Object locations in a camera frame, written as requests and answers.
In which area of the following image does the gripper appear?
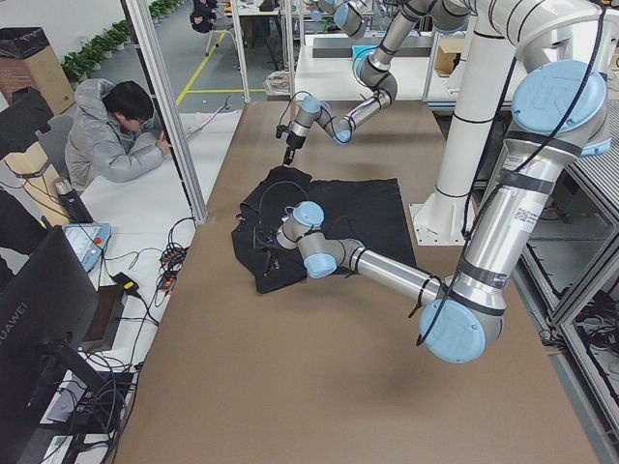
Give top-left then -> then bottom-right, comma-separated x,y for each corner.
252,226 -> 280,251
282,132 -> 305,166

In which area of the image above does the black printed t-shirt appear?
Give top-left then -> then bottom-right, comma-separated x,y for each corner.
231,166 -> 416,294

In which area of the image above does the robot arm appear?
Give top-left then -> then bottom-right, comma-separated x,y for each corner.
276,1 -> 618,363
276,1 -> 470,165

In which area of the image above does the white mounting column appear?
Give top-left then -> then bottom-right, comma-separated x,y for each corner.
413,1 -> 528,246

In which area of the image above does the person in grey jacket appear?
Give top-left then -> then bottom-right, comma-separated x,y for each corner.
65,78 -> 170,192

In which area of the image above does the teach pendant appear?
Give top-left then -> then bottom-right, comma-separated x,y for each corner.
62,222 -> 112,272

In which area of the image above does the black Huawei monitor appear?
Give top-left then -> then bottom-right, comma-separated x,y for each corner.
1,226 -> 103,463

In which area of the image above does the cardboard box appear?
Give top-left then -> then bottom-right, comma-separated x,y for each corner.
1,27 -> 74,115

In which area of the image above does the aluminium frame post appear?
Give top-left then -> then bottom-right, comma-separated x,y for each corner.
120,0 -> 208,224

